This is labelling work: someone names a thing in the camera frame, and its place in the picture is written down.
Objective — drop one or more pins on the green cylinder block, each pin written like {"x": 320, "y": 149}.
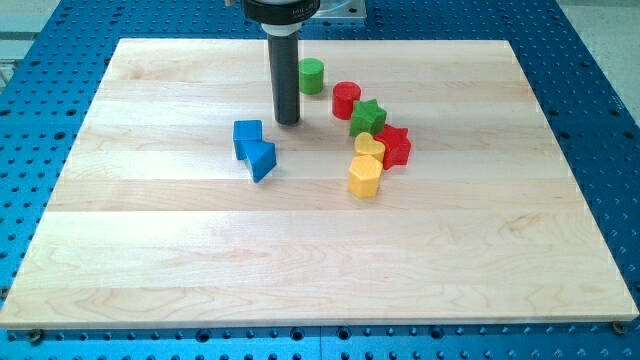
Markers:
{"x": 311, "y": 76}

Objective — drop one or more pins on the blue cube block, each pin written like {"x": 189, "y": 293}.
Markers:
{"x": 245, "y": 131}

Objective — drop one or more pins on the red cylinder block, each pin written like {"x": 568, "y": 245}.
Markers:
{"x": 344, "y": 94}

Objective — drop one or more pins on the light wooden board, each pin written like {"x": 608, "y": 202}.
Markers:
{"x": 155, "y": 223}

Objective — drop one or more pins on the black robot arm flange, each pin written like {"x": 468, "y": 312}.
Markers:
{"x": 287, "y": 13}

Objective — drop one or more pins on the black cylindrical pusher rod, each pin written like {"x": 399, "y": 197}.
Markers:
{"x": 282, "y": 42}

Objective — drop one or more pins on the yellow hexagon block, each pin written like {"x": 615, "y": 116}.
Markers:
{"x": 364, "y": 176}

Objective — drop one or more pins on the red star block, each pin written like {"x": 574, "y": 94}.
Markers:
{"x": 397, "y": 146}

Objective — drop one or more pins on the yellow heart block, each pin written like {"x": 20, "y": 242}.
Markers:
{"x": 366, "y": 144}

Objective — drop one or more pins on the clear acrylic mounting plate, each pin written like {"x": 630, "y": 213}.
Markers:
{"x": 341, "y": 10}

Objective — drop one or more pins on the blue triangle block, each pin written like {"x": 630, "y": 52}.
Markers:
{"x": 259, "y": 157}

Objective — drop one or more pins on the right board corner screw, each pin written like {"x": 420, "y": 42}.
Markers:
{"x": 618, "y": 328}

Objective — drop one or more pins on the green star block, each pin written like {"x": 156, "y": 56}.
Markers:
{"x": 367, "y": 116}

